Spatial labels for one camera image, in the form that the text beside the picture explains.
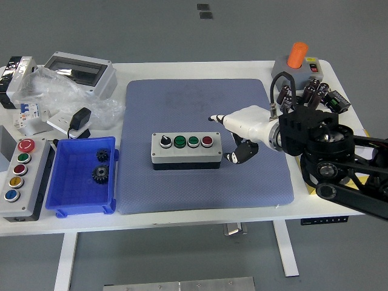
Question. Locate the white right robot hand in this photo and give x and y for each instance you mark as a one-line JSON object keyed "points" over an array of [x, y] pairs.
{"points": [[248, 122]]}

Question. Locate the grey four-button control box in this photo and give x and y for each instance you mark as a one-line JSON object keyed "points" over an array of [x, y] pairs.
{"points": [[185, 157]]}

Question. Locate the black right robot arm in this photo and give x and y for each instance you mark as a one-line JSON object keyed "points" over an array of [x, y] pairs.
{"points": [[348, 194]]}

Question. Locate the grey five-button control box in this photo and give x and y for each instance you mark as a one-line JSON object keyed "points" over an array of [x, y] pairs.
{"points": [[28, 197]]}

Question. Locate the black cylindrical capacitor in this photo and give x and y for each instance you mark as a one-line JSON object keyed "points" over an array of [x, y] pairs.
{"points": [[315, 98], [323, 88], [286, 103], [309, 94], [314, 82], [283, 92]]}

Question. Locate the small black block component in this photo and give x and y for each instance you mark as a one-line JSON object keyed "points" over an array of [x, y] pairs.
{"points": [[298, 100]]}

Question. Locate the orange cylinder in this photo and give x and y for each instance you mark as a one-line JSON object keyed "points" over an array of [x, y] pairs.
{"points": [[297, 54]]}

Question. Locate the black module with green terminals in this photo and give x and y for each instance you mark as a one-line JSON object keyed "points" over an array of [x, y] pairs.
{"points": [[336, 101]]}

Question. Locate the blue-grey textured mat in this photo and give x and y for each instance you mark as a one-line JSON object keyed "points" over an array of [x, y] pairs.
{"points": [[169, 191]]}

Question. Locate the white and yellow cardboard box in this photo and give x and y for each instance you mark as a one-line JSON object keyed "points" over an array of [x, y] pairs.
{"points": [[360, 132]]}

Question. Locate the dark floor plate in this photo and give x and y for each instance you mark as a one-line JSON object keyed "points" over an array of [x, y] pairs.
{"points": [[203, 7], [206, 15]]}

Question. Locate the black table control panel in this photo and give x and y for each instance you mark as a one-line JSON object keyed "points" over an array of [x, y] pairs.
{"points": [[324, 220]]}

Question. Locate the white table leg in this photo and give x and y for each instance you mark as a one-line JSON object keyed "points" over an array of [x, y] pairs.
{"points": [[286, 248], [65, 260]]}

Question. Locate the small black gear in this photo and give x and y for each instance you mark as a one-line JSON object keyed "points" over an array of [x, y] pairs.
{"points": [[103, 155]]}

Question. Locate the large black gear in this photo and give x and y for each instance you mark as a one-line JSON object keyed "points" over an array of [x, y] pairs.
{"points": [[101, 174]]}

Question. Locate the black power adapter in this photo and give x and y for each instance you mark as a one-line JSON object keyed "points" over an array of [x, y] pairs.
{"points": [[80, 118]]}

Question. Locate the grey metal plate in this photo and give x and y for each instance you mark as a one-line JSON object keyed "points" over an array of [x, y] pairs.
{"points": [[182, 285]]}

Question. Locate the blue plastic bin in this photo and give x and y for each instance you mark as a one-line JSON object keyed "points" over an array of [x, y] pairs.
{"points": [[75, 194]]}

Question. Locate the clear plastic bag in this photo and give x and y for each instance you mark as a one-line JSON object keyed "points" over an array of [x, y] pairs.
{"points": [[60, 94]]}

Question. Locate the white circuit breaker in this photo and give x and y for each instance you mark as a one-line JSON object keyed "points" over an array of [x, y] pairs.
{"points": [[27, 113]]}

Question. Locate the plain grey box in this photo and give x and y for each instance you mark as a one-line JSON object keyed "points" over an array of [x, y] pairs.
{"points": [[6, 151]]}

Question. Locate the grey switch box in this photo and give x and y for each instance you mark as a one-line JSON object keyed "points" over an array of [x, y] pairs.
{"points": [[303, 74]]}

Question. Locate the metal bracket under table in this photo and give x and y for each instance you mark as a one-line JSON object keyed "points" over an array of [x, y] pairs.
{"points": [[235, 228]]}

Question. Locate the grey enclosure with clear lid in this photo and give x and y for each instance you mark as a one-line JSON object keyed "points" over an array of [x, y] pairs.
{"points": [[103, 82]]}

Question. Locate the silver metal bracket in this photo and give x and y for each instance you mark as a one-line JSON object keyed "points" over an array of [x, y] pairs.
{"points": [[36, 128]]}

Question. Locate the white enclosure with dark lid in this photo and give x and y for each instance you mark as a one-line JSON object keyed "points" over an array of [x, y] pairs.
{"points": [[21, 78]]}

